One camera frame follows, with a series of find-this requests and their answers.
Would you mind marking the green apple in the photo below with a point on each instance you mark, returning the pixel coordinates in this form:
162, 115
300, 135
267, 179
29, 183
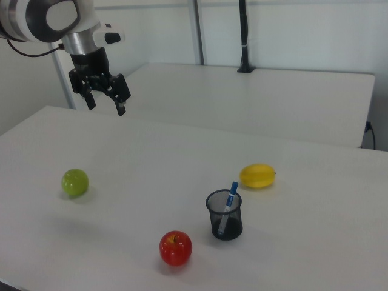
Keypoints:
74, 182

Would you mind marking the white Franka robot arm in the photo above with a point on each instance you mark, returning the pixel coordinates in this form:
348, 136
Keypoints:
45, 18

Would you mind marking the white side table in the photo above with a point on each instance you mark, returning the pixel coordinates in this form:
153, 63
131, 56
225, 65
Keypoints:
242, 100

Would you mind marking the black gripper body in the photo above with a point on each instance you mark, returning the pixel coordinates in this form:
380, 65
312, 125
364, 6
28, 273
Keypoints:
91, 63

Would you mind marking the blue white marker pen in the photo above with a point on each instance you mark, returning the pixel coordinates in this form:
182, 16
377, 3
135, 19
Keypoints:
230, 198

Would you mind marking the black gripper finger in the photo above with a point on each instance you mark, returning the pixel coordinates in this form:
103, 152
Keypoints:
80, 83
121, 89

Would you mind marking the grey metal partition post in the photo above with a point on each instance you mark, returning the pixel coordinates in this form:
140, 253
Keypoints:
62, 82
198, 30

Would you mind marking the red apple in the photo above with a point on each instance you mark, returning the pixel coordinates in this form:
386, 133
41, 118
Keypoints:
175, 250

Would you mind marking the yellow starfruit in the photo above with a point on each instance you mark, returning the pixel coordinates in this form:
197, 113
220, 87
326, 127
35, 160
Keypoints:
257, 176

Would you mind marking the black pole with base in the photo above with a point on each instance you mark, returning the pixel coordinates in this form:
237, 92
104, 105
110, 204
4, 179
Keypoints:
244, 33

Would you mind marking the black mesh pen cup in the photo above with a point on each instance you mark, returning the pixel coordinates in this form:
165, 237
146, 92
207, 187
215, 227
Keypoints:
225, 224

